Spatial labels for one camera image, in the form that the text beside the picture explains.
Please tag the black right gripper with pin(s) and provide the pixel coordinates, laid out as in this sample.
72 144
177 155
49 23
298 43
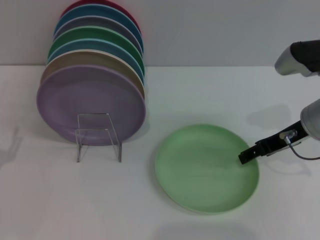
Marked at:
275 142

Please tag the light green bowl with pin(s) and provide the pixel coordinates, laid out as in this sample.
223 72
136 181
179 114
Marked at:
205 170

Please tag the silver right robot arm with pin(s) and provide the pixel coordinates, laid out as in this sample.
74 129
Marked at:
287 62

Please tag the clear acrylic plate rack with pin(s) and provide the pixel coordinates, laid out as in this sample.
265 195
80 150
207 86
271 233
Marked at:
78 140

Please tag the lavender plate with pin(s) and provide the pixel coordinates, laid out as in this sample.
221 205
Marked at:
75 100

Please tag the tan plate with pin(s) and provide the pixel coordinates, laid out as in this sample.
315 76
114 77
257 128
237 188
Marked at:
82 58

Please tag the light blue plate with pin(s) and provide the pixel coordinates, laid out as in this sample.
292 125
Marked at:
82 46

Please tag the dark green plate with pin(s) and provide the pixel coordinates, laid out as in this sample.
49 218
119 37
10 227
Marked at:
82 33

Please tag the gray plate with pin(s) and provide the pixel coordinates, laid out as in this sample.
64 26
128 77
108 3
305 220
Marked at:
87 22

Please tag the maroon plate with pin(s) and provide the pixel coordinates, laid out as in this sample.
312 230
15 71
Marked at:
105 1

